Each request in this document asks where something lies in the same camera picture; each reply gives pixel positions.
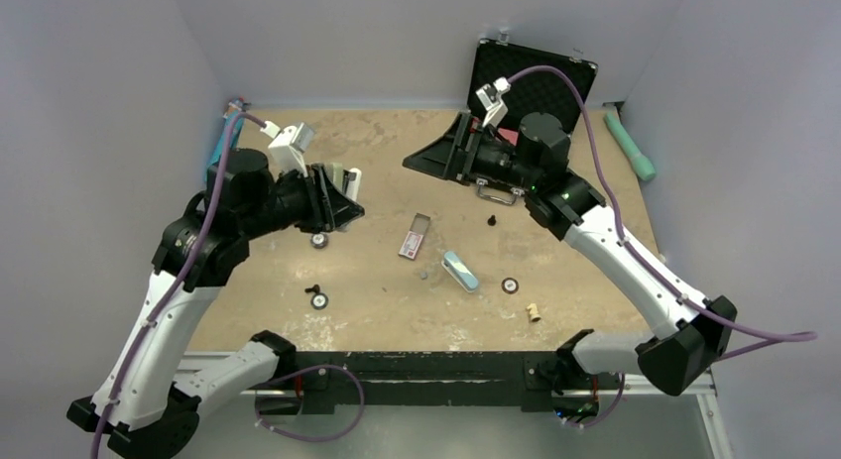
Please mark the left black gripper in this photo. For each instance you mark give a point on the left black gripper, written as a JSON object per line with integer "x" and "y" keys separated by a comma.
{"x": 327, "y": 207}

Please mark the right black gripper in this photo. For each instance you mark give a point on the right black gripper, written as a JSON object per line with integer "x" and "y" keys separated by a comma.
{"x": 453, "y": 157}

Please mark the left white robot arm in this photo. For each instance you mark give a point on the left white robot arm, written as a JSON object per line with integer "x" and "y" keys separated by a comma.
{"x": 142, "y": 410}

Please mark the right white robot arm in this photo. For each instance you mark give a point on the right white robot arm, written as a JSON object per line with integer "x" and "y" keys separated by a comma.
{"x": 683, "y": 339}

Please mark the black white poker chip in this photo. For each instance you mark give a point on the black white poker chip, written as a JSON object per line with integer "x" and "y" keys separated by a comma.
{"x": 319, "y": 301}

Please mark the red staple box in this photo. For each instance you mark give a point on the red staple box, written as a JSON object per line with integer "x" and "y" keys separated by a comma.
{"x": 415, "y": 236}

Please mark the black poker chip case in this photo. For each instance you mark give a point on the black poker chip case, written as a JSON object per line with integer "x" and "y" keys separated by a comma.
{"x": 532, "y": 81}

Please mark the blue cylindrical toy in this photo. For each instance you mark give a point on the blue cylindrical toy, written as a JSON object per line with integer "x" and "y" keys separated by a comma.
{"x": 231, "y": 129}

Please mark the cream chess piece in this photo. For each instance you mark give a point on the cream chess piece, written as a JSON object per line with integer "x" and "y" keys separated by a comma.
{"x": 533, "y": 313}

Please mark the green cylindrical toy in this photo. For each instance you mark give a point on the green cylindrical toy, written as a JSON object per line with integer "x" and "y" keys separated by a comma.
{"x": 640, "y": 164}

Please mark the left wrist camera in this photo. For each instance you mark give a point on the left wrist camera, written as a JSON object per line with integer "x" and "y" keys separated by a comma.
{"x": 288, "y": 145}

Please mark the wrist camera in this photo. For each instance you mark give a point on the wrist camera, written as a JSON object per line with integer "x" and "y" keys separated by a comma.
{"x": 288, "y": 145}
{"x": 490, "y": 95}

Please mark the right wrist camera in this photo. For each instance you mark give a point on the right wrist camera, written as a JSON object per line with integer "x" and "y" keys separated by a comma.
{"x": 490, "y": 95}

